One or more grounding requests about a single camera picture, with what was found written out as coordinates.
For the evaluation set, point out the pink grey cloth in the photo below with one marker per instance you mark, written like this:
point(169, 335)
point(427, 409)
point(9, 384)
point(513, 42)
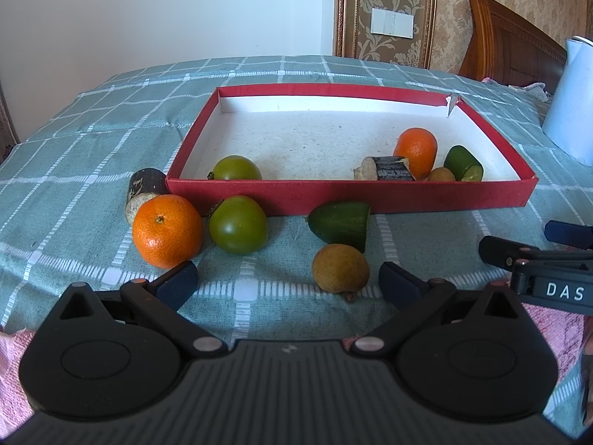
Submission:
point(532, 89)

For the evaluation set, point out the wooden headboard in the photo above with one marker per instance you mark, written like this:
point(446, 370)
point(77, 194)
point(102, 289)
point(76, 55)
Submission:
point(505, 41)

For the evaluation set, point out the white kettle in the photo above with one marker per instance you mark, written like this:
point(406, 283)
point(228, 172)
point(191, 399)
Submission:
point(572, 102)

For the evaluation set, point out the patterned brown curtain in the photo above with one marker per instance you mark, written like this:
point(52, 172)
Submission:
point(7, 130)

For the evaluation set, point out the pink towel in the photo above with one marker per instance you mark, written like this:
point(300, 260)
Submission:
point(567, 333)

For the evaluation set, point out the gold wall moulding frame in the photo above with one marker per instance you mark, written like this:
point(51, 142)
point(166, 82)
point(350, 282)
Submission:
point(340, 9)

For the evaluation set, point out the large orange tangerine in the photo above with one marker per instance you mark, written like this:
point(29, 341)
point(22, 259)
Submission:
point(167, 231)

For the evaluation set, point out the red cardboard box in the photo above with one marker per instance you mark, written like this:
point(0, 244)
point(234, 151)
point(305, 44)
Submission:
point(315, 148)

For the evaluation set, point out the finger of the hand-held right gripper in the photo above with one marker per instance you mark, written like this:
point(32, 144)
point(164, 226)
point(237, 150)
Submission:
point(498, 250)
point(570, 234)

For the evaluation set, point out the green tomato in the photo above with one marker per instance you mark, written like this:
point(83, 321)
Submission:
point(238, 227)
point(236, 169)

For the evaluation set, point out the brown longan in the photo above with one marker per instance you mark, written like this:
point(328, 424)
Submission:
point(441, 175)
point(340, 269)

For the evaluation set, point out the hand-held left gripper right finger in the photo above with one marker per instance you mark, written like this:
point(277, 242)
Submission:
point(400, 285)

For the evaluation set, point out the green cucumber piece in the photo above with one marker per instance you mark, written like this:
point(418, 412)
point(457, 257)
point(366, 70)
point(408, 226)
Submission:
point(461, 162)
point(343, 222)

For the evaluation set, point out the teal plaid blanket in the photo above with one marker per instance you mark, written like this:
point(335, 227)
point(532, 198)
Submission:
point(92, 148)

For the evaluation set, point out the white wall switch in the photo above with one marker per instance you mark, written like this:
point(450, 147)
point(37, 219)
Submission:
point(391, 23)

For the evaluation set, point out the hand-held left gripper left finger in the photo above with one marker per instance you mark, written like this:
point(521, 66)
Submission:
point(178, 283)

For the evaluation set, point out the dark sugarcane piece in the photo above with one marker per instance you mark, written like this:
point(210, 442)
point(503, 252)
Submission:
point(391, 169)
point(146, 185)

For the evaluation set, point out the small orange tangerine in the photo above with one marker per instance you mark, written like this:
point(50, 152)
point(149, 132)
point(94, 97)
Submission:
point(416, 148)

